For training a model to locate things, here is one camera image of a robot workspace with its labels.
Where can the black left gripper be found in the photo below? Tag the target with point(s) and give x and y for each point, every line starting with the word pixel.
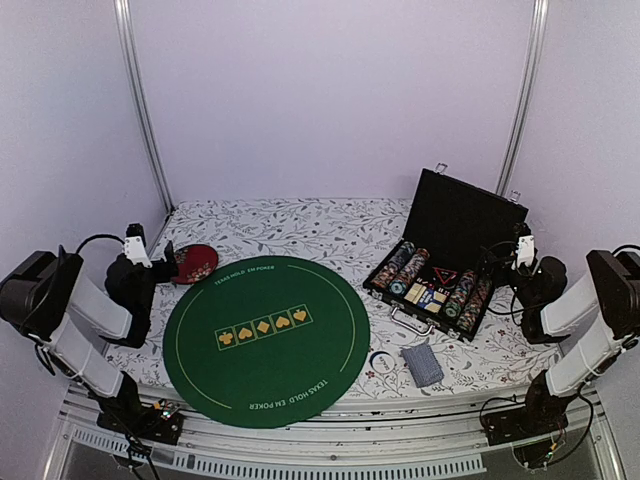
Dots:
pixel 164 273

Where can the white dealer button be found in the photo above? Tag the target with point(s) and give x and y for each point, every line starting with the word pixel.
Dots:
pixel 382 362

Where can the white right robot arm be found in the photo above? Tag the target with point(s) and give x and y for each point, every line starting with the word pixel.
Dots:
pixel 600 310

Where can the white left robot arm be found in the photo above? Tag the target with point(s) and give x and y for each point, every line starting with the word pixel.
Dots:
pixel 39 297

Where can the red floral round tin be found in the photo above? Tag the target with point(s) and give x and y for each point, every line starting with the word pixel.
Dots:
pixel 195 263

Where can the red triangle card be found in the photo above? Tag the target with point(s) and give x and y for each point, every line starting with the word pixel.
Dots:
pixel 445 277

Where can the black poker chip case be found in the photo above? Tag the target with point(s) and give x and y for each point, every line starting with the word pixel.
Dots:
pixel 463 227

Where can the round green poker mat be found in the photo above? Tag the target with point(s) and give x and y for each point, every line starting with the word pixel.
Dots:
pixel 266 342

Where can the boxed playing card deck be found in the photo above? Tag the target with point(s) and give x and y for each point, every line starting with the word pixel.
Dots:
pixel 432 300

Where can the blue playing card deck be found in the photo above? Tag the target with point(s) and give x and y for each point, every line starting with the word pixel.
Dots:
pixel 423 365

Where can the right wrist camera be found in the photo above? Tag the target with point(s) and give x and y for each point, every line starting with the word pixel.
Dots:
pixel 525 247

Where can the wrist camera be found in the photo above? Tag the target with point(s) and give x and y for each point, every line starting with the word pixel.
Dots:
pixel 525 247
pixel 135 245

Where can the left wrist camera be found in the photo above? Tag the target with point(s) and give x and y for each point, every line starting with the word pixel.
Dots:
pixel 135 245

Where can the silver case handle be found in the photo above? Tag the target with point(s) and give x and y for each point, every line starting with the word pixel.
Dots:
pixel 411 323

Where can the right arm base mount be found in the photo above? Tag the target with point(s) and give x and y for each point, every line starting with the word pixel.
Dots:
pixel 534 441

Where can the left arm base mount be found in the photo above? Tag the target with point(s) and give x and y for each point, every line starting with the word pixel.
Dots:
pixel 149 423

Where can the left aluminium frame post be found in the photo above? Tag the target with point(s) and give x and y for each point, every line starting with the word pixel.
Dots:
pixel 125 28

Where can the aluminium frame post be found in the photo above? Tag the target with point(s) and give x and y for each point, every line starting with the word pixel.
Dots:
pixel 532 61
pixel 125 28

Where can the right aluminium frame post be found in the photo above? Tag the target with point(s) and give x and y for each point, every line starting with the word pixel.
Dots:
pixel 532 61

